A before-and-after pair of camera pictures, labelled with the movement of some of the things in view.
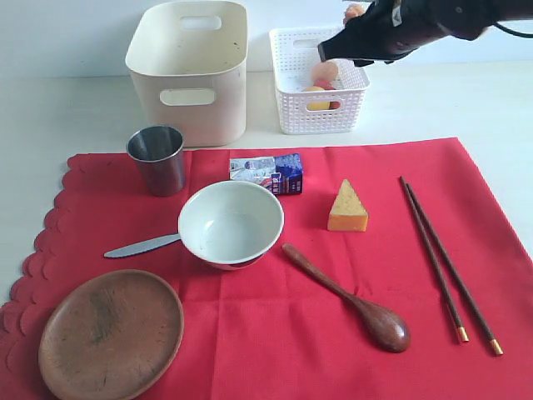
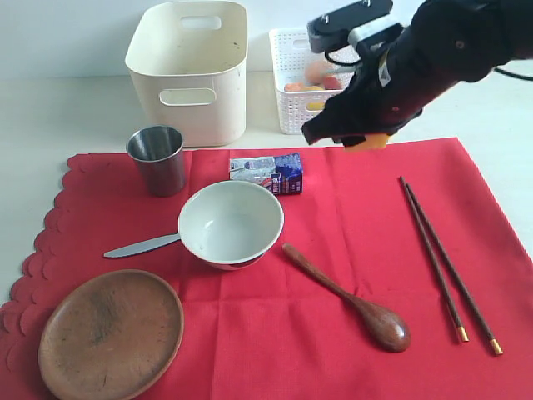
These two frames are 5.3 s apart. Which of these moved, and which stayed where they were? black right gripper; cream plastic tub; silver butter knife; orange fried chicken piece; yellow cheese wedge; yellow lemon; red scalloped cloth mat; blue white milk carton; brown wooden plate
Moved: black right gripper; orange fried chicken piece; yellow cheese wedge
Stayed: blue white milk carton; cream plastic tub; red scalloped cloth mat; brown wooden plate; yellow lemon; silver butter knife
